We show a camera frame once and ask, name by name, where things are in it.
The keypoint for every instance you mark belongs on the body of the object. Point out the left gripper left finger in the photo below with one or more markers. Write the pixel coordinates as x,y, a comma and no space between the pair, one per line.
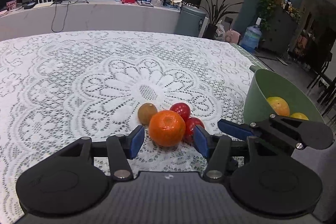
79,176

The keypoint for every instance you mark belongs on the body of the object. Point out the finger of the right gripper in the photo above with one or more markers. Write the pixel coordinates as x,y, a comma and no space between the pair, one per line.
238,131

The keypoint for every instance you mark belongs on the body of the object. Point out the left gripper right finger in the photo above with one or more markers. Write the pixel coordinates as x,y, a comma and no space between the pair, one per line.
258,177

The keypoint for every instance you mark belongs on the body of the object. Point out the smaller yellow-green pear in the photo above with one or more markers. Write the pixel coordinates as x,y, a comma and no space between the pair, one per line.
298,115

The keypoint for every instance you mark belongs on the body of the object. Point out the large yellow-green pear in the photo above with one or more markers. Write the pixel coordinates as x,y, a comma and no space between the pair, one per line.
279,105

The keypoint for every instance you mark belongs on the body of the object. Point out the orange mandarin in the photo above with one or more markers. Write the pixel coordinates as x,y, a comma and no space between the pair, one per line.
166,128

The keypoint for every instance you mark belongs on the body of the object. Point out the green colander bowl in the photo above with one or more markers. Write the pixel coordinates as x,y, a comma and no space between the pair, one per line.
267,84

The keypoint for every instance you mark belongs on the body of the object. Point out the red cherry tomato front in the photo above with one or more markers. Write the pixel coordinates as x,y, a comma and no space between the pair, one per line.
189,130

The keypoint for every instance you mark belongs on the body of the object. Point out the red cherry tomato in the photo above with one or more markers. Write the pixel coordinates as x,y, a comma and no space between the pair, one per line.
182,109
189,130

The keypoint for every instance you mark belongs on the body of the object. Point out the red cherry tomato back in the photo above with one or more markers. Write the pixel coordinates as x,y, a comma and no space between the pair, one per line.
182,109

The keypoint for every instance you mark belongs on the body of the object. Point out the blue water bottle jug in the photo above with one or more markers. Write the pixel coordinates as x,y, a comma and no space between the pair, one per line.
251,37

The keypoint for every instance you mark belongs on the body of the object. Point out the dark cabinet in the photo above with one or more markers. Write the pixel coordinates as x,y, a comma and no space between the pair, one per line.
281,29

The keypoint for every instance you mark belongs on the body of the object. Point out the white lace tablecloth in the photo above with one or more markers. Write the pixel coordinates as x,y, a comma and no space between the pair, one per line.
56,88

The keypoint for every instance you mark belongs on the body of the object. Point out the small brown kiwi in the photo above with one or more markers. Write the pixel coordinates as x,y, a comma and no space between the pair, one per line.
145,113

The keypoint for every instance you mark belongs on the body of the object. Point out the white plastic bag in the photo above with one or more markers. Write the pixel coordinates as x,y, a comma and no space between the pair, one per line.
220,32

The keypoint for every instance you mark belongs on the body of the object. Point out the potted long-leaf plant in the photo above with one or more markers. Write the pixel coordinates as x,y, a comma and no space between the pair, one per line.
215,11

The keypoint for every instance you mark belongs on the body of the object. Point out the grey round trash bin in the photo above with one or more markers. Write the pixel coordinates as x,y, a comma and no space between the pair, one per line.
190,21

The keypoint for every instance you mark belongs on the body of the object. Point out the leafy plant on cabinet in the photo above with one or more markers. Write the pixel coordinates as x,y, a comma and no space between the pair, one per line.
266,9

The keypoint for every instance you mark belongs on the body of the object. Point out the white marble tv console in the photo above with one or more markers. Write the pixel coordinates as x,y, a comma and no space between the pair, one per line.
92,15

